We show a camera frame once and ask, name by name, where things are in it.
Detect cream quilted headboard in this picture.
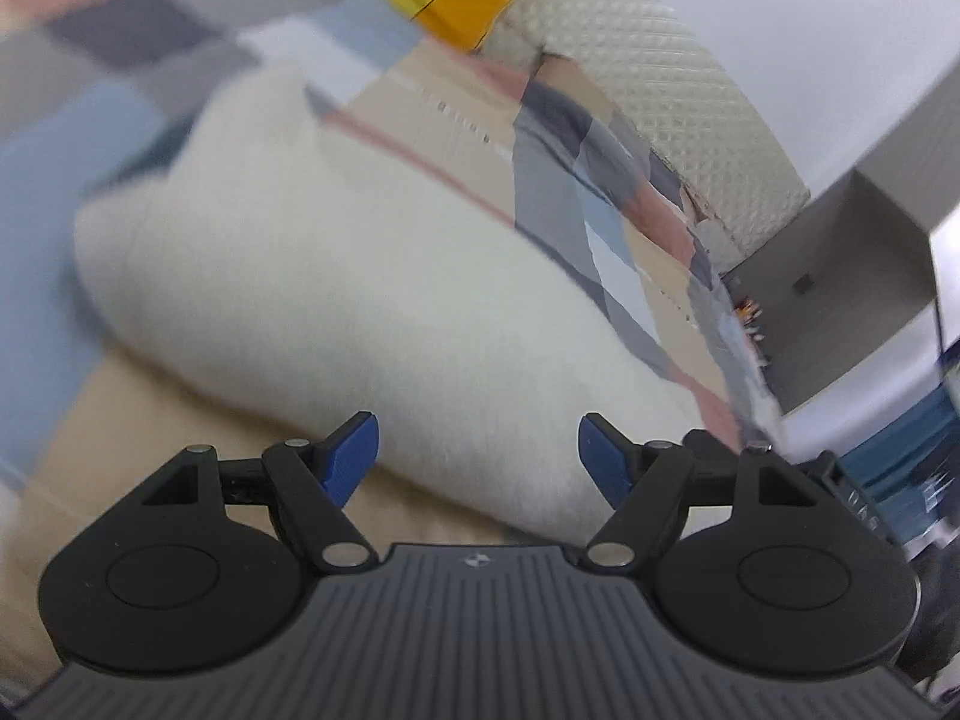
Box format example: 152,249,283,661
480,0,811,256

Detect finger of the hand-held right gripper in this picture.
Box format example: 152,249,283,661
682,429,742,481

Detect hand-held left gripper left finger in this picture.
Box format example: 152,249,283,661
142,411,381,572

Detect grey wardrobe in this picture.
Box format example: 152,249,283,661
720,60,960,417

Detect checkered patchwork quilt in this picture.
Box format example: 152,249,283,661
0,0,781,541

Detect cream sweater with navy pattern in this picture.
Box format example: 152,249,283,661
73,64,710,541

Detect checkered pillow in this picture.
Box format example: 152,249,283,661
510,52,721,275

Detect group of small bottles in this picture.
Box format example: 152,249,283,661
735,298,770,346

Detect blue hanging clothes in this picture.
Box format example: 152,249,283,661
840,382,960,541

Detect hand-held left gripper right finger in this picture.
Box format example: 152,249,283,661
577,412,815,572

